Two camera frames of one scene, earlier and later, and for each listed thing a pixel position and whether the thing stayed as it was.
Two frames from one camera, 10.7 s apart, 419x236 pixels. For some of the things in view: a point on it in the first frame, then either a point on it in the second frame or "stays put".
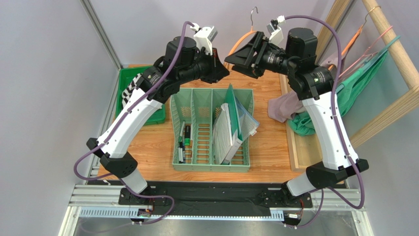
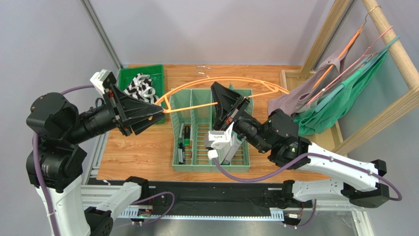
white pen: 181,144 stays put
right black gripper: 256,54 to 236,113
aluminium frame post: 94,17 stays put
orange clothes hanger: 251,30 to 162,104
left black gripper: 217,71 to 125,108
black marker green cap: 187,135 stays put
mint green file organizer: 212,129 stays put
